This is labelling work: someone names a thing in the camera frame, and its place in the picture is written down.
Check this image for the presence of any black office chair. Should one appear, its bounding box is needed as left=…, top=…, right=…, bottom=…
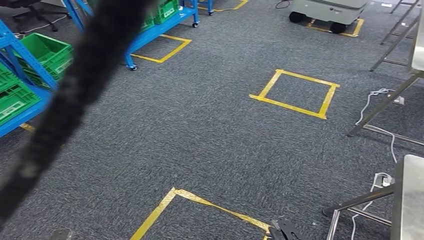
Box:
left=0, top=0, right=72, bottom=33

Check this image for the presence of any white floor cable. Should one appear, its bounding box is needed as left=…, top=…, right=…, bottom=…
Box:
left=350, top=185, right=379, bottom=240
left=355, top=87, right=398, bottom=165

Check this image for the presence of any steel workbench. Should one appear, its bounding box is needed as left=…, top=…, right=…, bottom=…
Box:
left=322, top=153, right=424, bottom=240
left=346, top=0, right=424, bottom=147

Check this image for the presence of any grey wheeled mobile cart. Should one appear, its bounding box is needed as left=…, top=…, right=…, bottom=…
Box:
left=288, top=0, right=371, bottom=35

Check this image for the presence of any white power adapter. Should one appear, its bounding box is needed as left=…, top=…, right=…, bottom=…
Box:
left=372, top=172, right=396, bottom=188

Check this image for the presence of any black braided cable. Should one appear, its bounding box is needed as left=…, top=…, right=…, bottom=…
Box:
left=0, top=0, right=157, bottom=228

